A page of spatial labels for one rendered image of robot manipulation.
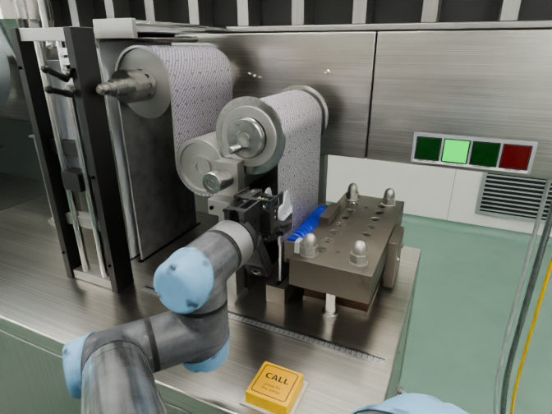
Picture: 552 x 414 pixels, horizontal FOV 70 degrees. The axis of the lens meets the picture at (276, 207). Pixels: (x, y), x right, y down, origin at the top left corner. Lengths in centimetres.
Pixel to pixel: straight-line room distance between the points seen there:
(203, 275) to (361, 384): 34
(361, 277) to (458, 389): 140
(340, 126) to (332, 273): 43
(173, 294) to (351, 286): 35
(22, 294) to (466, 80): 108
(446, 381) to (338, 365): 139
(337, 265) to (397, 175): 277
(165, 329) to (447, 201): 312
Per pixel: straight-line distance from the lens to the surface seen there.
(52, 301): 100
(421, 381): 206
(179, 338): 58
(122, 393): 42
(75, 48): 82
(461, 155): 100
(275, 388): 66
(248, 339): 78
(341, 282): 75
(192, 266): 51
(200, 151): 84
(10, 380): 124
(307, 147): 88
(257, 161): 76
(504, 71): 99
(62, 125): 94
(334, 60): 103
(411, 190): 351
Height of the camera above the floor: 141
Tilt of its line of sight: 22 degrees down
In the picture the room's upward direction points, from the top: straight up
